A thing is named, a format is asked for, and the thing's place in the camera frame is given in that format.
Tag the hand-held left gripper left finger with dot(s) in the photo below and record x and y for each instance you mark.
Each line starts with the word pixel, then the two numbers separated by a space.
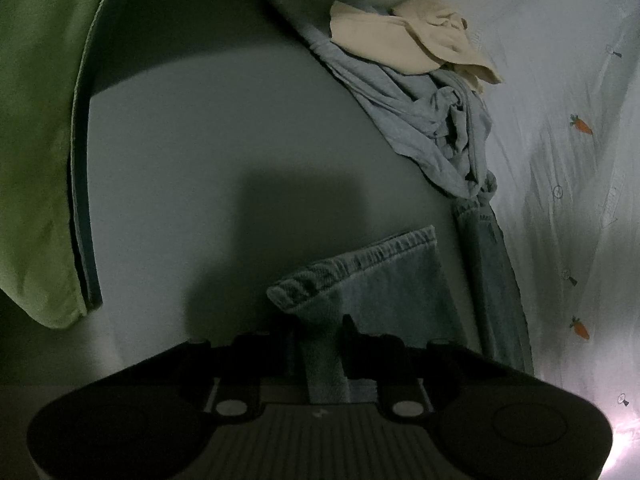
pixel 277 355

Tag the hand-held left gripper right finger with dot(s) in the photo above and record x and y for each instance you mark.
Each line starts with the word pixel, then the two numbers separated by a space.
pixel 362 355

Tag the blue denim jeans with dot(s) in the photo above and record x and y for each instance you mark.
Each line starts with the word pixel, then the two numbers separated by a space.
pixel 390 280

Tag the grey-blue shirt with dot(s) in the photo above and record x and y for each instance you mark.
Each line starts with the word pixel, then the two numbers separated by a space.
pixel 400 110

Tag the carrot printed sheet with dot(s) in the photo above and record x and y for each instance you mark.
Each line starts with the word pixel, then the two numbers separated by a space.
pixel 575 185

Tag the cream garment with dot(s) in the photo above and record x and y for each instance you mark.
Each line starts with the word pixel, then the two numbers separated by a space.
pixel 380 35

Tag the green cloth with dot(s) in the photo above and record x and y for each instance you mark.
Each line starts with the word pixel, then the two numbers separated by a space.
pixel 30 135

